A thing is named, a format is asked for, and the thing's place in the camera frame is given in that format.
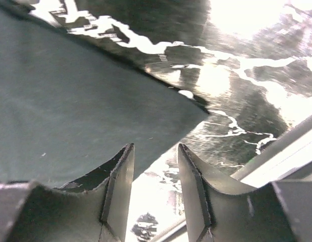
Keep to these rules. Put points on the black marble pattern mat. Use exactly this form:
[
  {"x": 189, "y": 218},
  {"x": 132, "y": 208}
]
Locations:
[{"x": 248, "y": 63}]

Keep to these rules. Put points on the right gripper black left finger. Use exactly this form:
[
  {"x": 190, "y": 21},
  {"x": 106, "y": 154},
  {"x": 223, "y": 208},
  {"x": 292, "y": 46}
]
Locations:
[{"x": 93, "y": 207}]

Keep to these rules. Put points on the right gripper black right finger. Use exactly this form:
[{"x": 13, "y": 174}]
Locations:
[{"x": 220, "y": 208}]

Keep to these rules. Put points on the aluminium frame rail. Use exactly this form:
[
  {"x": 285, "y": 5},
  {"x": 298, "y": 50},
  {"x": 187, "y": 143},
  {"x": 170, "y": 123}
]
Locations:
[{"x": 290, "y": 157}]

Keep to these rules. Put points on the black t shirt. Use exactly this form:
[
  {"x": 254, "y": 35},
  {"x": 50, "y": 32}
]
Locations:
[{"x": 66, "y": 107}]

